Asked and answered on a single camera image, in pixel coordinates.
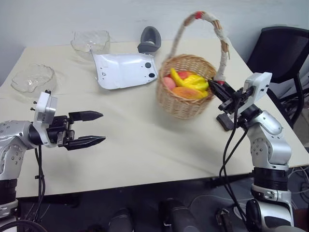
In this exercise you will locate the red toy apple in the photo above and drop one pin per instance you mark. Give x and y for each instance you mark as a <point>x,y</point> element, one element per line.
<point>184,74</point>

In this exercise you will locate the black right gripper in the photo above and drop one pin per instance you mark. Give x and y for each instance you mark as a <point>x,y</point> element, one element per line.
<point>235,101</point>

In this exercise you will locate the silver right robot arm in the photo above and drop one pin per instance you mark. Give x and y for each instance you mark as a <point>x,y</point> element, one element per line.
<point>270,145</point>

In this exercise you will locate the dark rounded shape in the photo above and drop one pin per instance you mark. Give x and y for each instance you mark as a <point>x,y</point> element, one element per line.
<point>177,216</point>
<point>120,221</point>

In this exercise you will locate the pink red toy peach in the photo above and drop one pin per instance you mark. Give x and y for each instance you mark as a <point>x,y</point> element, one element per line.
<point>169,83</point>

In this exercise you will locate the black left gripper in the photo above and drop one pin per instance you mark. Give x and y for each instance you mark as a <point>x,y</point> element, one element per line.
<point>59,131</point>

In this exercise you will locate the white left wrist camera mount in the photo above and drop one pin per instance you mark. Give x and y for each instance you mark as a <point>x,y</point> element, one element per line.
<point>44,108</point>

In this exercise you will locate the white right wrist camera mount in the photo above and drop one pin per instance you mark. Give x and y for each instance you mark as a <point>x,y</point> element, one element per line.
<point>258,87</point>

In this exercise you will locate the yellow toy banana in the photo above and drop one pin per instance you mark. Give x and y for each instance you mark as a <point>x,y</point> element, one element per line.
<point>193,82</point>

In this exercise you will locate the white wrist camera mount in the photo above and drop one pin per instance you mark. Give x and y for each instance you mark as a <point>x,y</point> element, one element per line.
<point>258,87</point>
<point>44,108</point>

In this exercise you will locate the white plastic shell panel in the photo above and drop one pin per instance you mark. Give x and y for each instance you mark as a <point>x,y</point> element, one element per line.
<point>120,70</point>

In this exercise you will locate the black office chair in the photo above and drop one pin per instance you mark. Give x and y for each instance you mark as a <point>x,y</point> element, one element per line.
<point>282,55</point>

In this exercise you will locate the orange toy mango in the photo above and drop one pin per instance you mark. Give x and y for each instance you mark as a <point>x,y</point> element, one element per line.
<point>187,93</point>

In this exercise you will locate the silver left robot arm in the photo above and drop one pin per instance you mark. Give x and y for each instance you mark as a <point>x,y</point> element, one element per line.
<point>14,142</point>

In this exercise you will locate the clear glass bowl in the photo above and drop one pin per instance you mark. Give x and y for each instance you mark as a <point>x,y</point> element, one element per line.
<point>90,41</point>
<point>32,78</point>

